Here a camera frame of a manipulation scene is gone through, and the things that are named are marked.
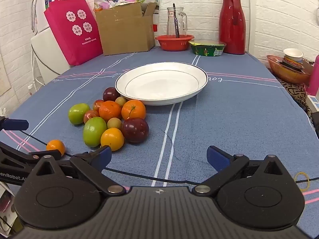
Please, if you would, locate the green instant noodle bowl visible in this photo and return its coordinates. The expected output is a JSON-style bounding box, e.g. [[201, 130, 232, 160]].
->
[[189, 40, 227, 57]]

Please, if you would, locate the cardboard box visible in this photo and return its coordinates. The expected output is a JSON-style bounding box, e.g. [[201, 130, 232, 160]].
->
[[95, 2, 158, 56]]

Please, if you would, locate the pink tote bag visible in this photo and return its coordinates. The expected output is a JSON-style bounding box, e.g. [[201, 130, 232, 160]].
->
[[44, 0, 104, 66]]

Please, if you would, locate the orange mandarin with stem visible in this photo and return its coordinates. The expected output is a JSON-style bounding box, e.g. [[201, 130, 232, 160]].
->
[[121, 99, 146, 120]]

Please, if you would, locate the beige board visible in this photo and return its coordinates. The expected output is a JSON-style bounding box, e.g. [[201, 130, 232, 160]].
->
[[0, 52, 12, 96]]

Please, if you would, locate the red thermos jug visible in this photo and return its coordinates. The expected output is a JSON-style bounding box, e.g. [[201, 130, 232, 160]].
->
[[219, 0, 247, 55]]

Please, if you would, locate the small printed box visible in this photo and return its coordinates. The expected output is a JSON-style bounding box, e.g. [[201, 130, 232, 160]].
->
[[282, 56, 306, 71]]

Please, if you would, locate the red plastic basket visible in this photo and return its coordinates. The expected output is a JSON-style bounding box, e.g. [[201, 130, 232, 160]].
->
[[155, 34, 195, 52]]

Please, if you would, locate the dark purple plum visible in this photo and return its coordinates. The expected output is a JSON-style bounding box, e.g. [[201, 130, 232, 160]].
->
[[103, 87, 120, 102], [122, 118, 149, 144]]

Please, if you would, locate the round green fruit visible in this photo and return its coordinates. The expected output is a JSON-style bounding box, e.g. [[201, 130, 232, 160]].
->
[[68, 103, 91, 125]]

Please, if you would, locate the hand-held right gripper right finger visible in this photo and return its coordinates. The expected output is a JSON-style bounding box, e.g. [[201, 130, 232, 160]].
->
[[192, 145, 289, 196]]

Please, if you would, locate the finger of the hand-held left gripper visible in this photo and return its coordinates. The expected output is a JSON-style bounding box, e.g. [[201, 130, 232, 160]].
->
[[0, 141, 63, 167], [0, 116, 29, 131]]

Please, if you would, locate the yellow rubber band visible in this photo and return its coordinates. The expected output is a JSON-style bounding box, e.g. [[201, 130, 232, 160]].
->
[[293, 172, 311, 192]]

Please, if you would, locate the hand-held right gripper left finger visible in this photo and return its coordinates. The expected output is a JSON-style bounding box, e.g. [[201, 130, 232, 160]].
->
[[31, 145, 126, 196]]

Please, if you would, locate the metal utensil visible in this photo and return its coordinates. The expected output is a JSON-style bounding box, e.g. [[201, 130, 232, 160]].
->
[[173, 4, 180, 38]]

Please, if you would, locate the white paper cup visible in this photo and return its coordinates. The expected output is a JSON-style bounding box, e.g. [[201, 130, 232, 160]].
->
[[283, 48, 304, 63]]

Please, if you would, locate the white appliance with panel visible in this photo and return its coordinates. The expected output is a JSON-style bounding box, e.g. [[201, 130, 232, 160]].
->
[[32, 0, 66, 34]]

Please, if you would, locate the black cable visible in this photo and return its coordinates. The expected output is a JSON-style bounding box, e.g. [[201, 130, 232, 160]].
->
[[20, 129, 311, 183]]

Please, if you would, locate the grey hose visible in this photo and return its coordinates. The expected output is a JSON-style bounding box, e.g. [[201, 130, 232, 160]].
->
[[31, 0, 38, 33]]

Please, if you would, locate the white rounded appliance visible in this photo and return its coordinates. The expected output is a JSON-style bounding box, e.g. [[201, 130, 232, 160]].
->
[[31, 27, 73, 85]]

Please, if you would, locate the small orange kumquat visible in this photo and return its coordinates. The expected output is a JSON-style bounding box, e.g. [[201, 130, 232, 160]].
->
[[46, 139, 66, 156]]

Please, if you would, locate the yellow orange citrus fruit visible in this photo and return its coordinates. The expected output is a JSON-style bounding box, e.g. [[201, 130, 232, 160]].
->
[[100, 128, 125, 152]]

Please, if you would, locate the oval green fruit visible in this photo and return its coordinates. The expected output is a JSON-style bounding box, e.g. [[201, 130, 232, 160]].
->
[[83, 117, 107, 148]]

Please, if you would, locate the white blue box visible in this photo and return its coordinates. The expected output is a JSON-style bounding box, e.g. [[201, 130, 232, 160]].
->
[[305, 95, 319, 116]]

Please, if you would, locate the brown bowl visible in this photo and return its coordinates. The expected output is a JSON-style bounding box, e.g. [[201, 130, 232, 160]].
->
[[267, 55, 313, 84]]

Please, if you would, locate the pink bottle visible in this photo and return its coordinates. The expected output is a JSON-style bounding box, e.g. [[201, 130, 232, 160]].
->
[[306, 55, 319, 96]]

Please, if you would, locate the blue striped tablecloth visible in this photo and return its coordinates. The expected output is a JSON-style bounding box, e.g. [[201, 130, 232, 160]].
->
[[0, 45, 319, 229]]

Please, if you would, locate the white plate with blue rim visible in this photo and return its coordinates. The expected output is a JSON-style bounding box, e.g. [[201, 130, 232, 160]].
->
[[115, 62, 208, 106]]

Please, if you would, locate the glass pitcher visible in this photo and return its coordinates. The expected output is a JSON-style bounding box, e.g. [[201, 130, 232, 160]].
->
[[166, 7, 188, 38]]

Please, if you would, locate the black brown patterned cloth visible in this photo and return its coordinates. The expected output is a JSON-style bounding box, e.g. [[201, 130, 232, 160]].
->
[[268, 67, 312, 111]]

